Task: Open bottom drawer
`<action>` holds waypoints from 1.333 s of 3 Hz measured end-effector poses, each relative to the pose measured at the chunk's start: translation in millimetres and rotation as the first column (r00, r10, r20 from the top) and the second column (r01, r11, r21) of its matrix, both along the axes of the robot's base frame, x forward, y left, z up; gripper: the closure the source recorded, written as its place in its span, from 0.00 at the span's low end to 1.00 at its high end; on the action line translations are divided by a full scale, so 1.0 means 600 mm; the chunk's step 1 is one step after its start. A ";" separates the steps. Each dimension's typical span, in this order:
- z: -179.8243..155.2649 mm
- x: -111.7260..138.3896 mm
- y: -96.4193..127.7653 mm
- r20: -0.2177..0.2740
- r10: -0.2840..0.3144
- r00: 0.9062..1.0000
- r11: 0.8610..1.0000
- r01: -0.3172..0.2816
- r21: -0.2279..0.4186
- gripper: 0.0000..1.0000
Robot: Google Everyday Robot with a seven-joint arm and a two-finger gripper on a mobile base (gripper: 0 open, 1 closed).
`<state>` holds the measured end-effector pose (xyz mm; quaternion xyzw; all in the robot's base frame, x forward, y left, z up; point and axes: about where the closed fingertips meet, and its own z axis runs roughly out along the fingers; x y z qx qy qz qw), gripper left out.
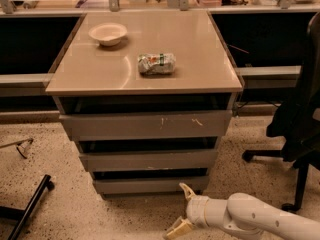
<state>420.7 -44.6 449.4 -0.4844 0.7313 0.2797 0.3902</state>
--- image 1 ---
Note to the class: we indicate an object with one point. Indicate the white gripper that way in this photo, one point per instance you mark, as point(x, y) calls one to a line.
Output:
point(196, 209)

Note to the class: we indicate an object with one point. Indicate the grey bottom drawer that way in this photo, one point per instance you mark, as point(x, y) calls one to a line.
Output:
point(149, 185)

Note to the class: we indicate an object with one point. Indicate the grey drawer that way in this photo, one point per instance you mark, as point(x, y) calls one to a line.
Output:
point(149, 185)
point(147, 160)
point(132, 126)

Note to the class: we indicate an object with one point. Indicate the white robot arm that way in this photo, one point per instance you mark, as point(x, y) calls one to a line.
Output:
point(242, 216)

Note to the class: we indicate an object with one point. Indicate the grey middle drawer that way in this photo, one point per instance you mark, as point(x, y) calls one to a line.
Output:
point(147, 160)

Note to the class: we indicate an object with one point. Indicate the grey top drawer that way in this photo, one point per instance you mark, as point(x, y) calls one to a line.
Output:
point(132, 126)

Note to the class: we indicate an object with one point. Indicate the grey drawer cabinet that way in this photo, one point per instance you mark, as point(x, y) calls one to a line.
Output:
point(96, 79)

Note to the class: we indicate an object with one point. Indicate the black office chair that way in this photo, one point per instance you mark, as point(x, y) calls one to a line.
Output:
point(295, 118)

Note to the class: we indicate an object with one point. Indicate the crumpled snack bag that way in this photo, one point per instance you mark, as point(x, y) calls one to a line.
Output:
point(156, 64)

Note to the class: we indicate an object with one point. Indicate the black chair base leg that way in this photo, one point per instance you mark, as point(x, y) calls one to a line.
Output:
point(20, 216)

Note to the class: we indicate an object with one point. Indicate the metal tool on floor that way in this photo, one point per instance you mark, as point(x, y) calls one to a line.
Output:
point(22, 146)

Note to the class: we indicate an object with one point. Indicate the white paper bowl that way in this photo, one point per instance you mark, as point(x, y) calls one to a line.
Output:
point(108, 34)

